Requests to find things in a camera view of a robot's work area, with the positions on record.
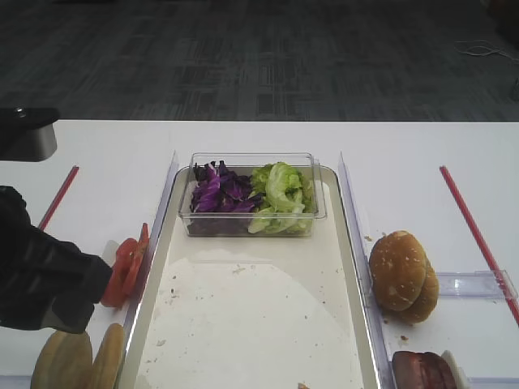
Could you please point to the right upper clear cross divider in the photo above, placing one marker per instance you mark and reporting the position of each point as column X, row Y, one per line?
column 492, row 285

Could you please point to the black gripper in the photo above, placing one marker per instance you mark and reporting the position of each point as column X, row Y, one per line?
column 45, row 283

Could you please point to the green lettuce leaves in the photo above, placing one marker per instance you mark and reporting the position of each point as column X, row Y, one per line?
column 283, row 189

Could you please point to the bun half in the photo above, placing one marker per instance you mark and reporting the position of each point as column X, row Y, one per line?
column 108, row 359
column 65, row 361

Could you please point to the rear meat patty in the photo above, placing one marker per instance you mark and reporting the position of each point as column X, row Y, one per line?
column 436, row 373

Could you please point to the left red tape strip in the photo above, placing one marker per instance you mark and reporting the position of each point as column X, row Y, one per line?
column 58, row 197

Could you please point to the red tape strip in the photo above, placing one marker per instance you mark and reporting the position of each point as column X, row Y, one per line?
column 481, row 243
column 58, row 197

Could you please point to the rear sesame bun top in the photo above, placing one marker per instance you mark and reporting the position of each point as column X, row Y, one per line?
column 426, row 300

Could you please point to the white stopper by patties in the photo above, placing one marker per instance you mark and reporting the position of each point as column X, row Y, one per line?
column 459, row 376

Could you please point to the right red tape strip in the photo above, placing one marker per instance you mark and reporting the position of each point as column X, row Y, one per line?
column 481, row 243

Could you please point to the white metal tray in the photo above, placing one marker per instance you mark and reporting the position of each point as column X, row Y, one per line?
column 252, row 312

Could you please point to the right long clear divider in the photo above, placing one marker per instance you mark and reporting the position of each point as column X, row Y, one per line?
column 372, row 318

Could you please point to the front tomato slice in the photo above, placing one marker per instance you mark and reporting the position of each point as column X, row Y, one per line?
column 114, row 295

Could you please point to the white stopper by tomatoes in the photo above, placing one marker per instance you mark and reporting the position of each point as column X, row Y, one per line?
column 109, row 252

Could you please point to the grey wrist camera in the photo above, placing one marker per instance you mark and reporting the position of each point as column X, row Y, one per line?
column 27, row 134

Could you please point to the purple cabbage leaves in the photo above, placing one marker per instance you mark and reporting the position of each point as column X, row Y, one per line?
column 221, row 190

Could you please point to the rear tomato slice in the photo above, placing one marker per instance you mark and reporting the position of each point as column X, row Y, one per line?
column 143, row 240

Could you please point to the clear plastic container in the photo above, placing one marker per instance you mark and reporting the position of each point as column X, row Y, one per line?
column 243, row 164

